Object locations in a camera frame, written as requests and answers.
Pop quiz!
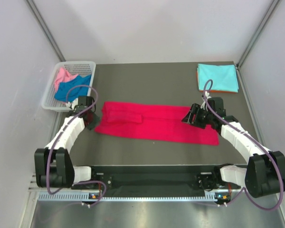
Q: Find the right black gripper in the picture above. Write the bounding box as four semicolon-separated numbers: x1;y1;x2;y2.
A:
181;104;214;129

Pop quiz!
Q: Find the left aluminium frame post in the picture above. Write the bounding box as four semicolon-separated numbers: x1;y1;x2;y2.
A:
24;0;66;62

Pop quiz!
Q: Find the pink t shirt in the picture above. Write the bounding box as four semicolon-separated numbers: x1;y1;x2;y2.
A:
54;67;78;92

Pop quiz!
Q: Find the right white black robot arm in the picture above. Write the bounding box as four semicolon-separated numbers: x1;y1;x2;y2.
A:
182;97;285;198

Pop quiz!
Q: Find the folded light blue t shirt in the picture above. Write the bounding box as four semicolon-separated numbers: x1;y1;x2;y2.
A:
197;64;239;92

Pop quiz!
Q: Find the aluminium frame post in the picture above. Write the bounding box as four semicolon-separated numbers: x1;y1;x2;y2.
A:
24;0;66;62
236;0;281;69

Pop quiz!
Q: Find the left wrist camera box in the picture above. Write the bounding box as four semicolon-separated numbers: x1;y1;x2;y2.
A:
65;98;78;110

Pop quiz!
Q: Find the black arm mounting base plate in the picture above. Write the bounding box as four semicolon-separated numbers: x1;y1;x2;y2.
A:
92;172;227;191

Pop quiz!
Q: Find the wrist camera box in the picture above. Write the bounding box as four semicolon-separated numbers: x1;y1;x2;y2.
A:
200;93;210;110
65;98;78;110

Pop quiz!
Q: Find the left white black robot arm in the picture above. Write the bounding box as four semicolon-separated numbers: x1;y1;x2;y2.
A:
34;96;100;189

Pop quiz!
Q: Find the red t shirt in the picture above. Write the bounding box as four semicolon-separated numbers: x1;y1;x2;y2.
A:
95;101;219;146

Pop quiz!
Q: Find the folded orange t shirt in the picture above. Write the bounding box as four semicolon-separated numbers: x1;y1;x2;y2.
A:
196;72;238;94

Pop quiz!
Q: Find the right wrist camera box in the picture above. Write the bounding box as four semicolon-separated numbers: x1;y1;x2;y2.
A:
200;93;210;110

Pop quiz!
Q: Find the white perforated plastic basket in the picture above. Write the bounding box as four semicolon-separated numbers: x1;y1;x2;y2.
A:
41;61;96;112

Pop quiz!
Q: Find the white slotted cable duct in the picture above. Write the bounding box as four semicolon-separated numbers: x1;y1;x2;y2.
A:
38;192;229;202

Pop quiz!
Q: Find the right aluminium frame post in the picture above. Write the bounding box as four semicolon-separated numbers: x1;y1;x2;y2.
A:
236;0;281;69

